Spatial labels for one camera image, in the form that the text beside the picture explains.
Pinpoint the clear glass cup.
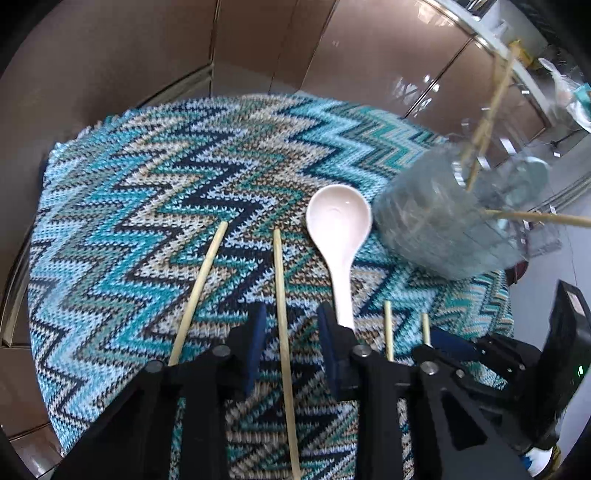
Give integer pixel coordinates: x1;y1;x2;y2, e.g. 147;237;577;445
373;147;551;280

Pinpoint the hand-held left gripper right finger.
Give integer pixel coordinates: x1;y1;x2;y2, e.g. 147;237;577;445
318;302;532;480

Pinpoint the white ceramic spoon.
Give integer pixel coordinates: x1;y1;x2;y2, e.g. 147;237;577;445
305;185;373;333

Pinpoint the zigzag knit mat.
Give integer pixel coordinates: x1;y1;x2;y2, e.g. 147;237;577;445
28;95;515;480

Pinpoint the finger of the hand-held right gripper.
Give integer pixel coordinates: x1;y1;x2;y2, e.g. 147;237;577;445
433;329;542;403

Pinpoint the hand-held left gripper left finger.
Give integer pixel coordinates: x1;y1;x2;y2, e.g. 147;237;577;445
54;302;269;480

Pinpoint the teal white plastic bag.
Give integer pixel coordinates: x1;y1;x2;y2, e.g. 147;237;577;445
538;58;591;132

